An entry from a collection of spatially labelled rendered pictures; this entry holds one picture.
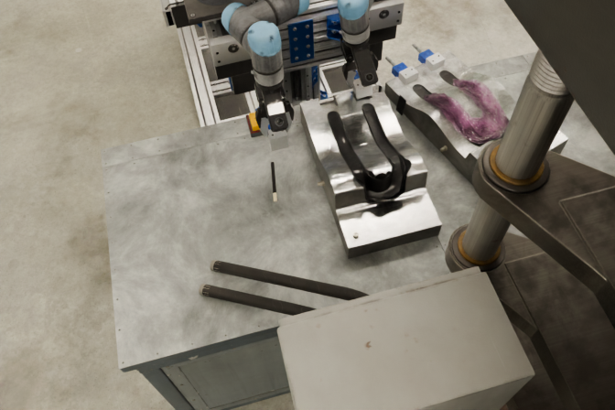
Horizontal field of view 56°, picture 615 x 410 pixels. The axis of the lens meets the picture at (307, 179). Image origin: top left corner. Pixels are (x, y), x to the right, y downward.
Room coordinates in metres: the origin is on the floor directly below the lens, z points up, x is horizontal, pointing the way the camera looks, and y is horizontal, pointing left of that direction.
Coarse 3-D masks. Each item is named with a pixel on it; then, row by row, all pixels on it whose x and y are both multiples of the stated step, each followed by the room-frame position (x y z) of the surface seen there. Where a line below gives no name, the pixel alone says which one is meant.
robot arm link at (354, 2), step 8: (344, 0) 1.15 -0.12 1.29; (352, 0) 1.14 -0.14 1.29; (360, 0) 1.14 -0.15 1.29; (368, 0) 1.16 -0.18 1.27; (344, 8) 1.14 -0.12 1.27; (352, 8) 1.13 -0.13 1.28; (360, 8) 1.13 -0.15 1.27; (368, 8) 1.16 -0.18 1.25; (344, 16) 1.14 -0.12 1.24; (352, 16) 1.13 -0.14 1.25; (360, 16) 1.13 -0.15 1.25; (368, 16) 1.16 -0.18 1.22; (344, 24) 1.15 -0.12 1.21; (352, 24) 1.14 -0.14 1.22; (360, 24) 1.14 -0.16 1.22; (368, 24) 1.16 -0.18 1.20; (352, 32) 1.14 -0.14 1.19; (360, 32) 1.14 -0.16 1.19
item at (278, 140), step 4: (268, 124) 1.06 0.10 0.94; (268, 132) 1.02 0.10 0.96; (272, 132) 1.02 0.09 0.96; (276, 132) 1.02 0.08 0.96; (280, 132) 1.02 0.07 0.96; (284, 132) 1.02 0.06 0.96; (268, 136) 1.02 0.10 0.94; (272, 136) 1.01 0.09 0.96; (276, 136) 1.00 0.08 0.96; (280, 136) 1.00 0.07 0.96; (284, 136) 1.00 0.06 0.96; (272, 140) 1.00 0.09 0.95; (276, 140) 1.00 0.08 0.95; (280, 140) 1.00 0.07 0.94; (284, 140) 1.00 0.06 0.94; (272, 144) 1.00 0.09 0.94; (276, 144) 1.00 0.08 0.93; (280, 144) 1.00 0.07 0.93; (284, 144) 1.00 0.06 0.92; (272, 148) 1.00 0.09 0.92; (276, 148) 1.00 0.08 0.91; (280, 148) 1.00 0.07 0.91
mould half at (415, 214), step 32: (352, 96) 1.20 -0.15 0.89; (384, 96) 1.19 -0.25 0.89; (320, 128) 1.08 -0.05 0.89; (352, 128) 1.08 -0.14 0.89; (384, 128) 1.07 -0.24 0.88; (320, 160) 0.96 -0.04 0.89; (384, 160) 0.92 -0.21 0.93; (416, 160) 0.91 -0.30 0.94; (352, 192) 0.83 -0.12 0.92; (416, 192) 0.85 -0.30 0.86; (352, 224) 0.77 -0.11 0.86; (384, 224) 0.76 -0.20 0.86; (416, 224) 0.76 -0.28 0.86; (352, 256) 0.70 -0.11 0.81
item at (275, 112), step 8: (264, 96) 1.01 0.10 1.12; (272, 96) 1.01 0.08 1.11; (280, 96) 1.01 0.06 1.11; (264, 104) 1.00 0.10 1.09; (272, 104) 0.99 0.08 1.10; (280, 104) 0.99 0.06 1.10; (272, 112) 0.98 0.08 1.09; (280, 112) 0.98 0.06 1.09; (272, 120) 0.96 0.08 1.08; (280, 120) 0.95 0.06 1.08; (272, 128) 0.94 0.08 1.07; (280, 128) 0.94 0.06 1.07
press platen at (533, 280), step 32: (448, 256) 0.46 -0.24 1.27; (512, 256) 0.44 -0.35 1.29; (544, 256) 0.44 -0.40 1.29; (512, 288) 0.38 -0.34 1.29; (544, 288) 0.38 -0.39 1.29; (576, 288) 0.37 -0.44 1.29; (512, 320) 0.34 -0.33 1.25; (544, 320) 0.32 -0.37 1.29; (576, 320) 0.32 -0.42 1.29; (608, 320) 0.32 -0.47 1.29; (544, 352) 0.28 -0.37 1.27; (576, 352) 0.27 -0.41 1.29; (608, 352) 0.27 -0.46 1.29; (576, 384) 0.22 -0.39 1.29; (608, 384) 0.22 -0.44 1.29
